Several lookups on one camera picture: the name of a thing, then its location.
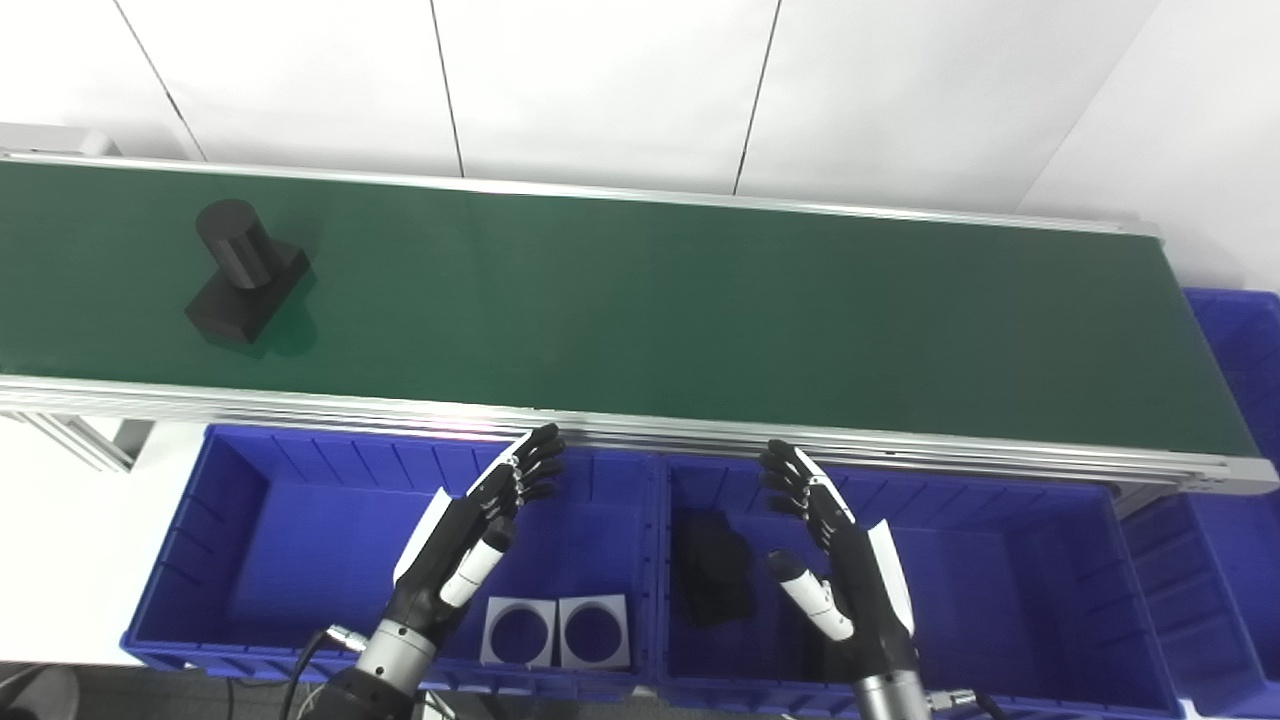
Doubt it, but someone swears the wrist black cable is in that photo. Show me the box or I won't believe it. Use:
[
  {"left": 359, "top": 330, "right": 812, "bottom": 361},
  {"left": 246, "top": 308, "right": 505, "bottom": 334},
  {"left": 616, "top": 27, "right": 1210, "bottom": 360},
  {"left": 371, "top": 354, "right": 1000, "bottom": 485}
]
[
  {"left": 278, "top": 625, "right": 371, "bottom": 720},
  {"left": 925, "top": 688, "right": 1001, "bottom": 720}
]

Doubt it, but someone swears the green conveyor belt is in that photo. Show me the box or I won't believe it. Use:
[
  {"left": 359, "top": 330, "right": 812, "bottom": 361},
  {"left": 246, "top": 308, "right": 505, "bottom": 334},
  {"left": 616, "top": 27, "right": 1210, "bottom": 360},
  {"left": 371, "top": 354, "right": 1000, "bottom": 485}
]
[{"left": 0, "top": 150, "right": 1280, "bottom": 498}]

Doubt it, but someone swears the aluminium conveyor support leg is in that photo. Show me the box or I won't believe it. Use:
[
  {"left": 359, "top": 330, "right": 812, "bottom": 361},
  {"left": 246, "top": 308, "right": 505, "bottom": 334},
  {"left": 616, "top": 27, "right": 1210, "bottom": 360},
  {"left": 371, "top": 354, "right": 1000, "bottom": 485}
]
[{"left": 0, "top": 410, "right": 156, "bottom": 473}]

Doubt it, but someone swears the grey square part with hole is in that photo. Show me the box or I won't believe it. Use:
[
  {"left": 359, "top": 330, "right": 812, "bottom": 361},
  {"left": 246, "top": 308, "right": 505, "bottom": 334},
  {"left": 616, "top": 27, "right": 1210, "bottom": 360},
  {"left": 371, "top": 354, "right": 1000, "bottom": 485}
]
[
  {"left": 480, "top": 597, "right": 557, "bottom": 669},
  {"left": 557, "top": 595, "right": 632, "bottom": 670}
]

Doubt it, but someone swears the empty blue plastic bin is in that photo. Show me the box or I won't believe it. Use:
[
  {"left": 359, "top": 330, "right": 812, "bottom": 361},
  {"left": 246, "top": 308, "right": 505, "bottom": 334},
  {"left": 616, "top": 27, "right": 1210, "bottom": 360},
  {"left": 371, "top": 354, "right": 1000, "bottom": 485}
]
[{"left": 1120, "top": 288, "right": 1280, "bottom": 717}]

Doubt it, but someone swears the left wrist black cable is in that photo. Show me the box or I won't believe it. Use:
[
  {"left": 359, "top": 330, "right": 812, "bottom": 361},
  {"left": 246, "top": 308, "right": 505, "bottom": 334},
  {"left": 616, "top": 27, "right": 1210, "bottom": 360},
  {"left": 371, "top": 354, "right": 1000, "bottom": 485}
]
[{"left": 278, "top": 625, "right": 371, "bottom": 720}]

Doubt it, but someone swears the blue bin with grey parts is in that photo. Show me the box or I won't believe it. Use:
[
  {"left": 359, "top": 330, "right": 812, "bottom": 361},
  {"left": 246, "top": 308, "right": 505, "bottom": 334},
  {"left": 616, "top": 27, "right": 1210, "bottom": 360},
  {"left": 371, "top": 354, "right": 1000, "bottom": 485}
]
[{"left": 120, "top": 424, "right": 661, "bottom": 701}]

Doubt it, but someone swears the black part in bin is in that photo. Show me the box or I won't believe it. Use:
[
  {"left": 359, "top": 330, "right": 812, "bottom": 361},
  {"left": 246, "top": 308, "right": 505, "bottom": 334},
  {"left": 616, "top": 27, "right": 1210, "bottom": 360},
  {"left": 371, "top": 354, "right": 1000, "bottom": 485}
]
[{"left": 675, "top": 508, "right": 758, "bottom": 629}]

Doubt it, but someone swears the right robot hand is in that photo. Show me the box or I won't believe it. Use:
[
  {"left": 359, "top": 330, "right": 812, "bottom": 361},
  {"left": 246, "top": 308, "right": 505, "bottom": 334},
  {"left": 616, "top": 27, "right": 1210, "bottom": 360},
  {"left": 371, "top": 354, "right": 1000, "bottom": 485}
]
[{"left": 757, "top": 439, "right": 920, "bottom": 684}]

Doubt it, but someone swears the black cylinder-on-block part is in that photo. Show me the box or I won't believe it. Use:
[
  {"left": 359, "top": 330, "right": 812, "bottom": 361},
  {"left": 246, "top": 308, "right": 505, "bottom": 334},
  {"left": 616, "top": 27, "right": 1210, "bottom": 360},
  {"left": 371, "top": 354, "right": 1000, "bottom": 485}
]
[{"left": 184, "top": 199, "right": 311, "bottom": 347}]

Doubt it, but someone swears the blue bin with black part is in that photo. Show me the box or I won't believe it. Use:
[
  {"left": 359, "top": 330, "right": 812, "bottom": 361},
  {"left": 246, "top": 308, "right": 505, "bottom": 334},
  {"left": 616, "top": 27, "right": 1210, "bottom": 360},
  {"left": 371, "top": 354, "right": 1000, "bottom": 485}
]
[{"left": 655, "top": 455, "right": 1186, "bottom": 719}]

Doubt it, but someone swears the grey conveyor end housing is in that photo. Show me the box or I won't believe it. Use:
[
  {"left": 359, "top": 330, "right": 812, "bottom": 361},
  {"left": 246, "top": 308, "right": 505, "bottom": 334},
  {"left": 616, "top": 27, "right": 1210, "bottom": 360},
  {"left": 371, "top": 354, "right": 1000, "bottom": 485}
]
[{"left": 0, "top": 122, "right": 121, "bottom": 159}]

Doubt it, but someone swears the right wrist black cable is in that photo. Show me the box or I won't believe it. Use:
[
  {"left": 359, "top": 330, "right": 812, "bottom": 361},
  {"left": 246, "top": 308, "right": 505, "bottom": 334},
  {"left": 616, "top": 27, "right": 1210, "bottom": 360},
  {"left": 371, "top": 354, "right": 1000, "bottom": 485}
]
[{"left": 925, "top": 688, "right": 1001, "bottom": 720}]

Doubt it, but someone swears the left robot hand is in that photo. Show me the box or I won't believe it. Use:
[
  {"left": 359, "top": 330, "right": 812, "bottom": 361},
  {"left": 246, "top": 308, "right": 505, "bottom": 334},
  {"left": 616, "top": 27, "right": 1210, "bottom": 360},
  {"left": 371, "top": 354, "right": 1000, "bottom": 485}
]
[{"left": 385, "top": 423, "right": 567, "bottom": 638}]

